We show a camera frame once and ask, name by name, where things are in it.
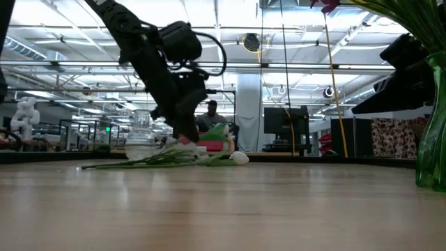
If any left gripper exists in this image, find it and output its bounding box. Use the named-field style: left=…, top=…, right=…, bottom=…
left=134, top=62, right=210, bottom=143

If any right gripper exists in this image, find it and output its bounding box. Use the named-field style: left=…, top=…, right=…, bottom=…
left=351, top=33, right=436, bottom=116

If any pale lilac flower bunch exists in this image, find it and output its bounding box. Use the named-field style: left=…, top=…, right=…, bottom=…
left=81, top=139, right=210, bottom=172

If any green glass vase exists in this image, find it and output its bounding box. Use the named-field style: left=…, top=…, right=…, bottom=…
left=415, top=52, right=446, bottom=193

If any clear glass vase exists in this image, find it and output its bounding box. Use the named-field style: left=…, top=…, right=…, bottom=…
left=124, top=109, right=157, bottom=161

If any person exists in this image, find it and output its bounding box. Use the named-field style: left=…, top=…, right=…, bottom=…
left=195, top=100, right=227, bottom=132

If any red box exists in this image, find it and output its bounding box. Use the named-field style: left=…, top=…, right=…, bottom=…
left=178, top=133, right=224, bottom=153

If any patterned brown cloth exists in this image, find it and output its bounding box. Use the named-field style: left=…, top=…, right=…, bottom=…
left=371, top=117, right=423, bottom=160

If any black cabinet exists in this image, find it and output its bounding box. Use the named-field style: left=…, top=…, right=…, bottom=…
left=330, top=117, right=372, bottom=158

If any red object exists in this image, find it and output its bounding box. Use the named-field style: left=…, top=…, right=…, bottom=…
left=318, top=134, right=332, bottom=153

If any black monitor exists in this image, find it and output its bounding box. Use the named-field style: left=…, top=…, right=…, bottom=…
left=263, top=106, right=311, bottom=154

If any black gantry frame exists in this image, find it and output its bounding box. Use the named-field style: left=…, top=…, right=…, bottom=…
left=205, top=89, right=237, bottom=154

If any yellow hanging cable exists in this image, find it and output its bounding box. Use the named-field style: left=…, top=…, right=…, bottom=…
left=323, top=13, right=348, bottom=158

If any black camera cable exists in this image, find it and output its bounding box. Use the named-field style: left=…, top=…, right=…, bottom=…
left=193, top=31, right=228, bottom=77

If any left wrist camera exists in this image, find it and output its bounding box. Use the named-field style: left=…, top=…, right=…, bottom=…
left=159, top=20, right=203, bottom=64

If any long ceiling light rail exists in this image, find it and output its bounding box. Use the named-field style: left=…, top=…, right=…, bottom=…
left=0, top=59, right=397, bottom=73

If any black hanging cable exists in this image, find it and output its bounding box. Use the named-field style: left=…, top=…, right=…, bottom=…
left=279, top=0, right=296, bottom=148

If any silver ventilation duct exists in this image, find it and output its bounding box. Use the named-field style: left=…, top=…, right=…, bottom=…
left=0, top=34, right=67, bottom=63

